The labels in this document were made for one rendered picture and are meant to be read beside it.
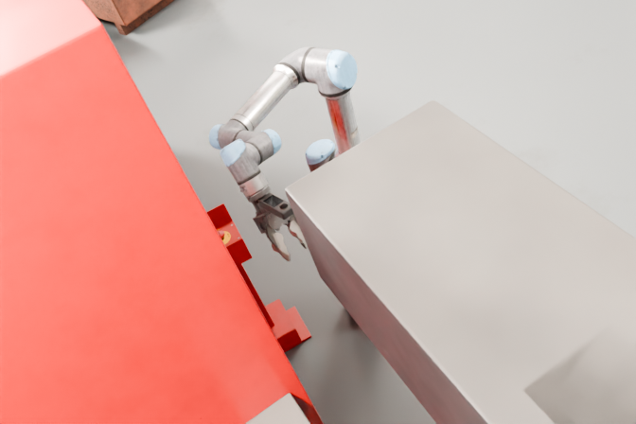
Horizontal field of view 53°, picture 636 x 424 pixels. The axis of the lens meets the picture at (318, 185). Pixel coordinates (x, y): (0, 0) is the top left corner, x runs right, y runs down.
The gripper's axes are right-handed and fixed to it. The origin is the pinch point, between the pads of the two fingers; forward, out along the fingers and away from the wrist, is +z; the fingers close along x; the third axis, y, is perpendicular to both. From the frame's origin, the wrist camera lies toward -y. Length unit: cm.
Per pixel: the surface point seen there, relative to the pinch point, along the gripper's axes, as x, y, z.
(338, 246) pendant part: 39, -98, -23
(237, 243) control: -10, 67, 1
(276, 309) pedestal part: -27, 114, 46
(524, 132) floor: -194, 87, 48
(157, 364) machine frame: 62, -86, -22
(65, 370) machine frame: 70, -88, -28
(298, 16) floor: -228, 271, -81
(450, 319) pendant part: 40, -112, -14
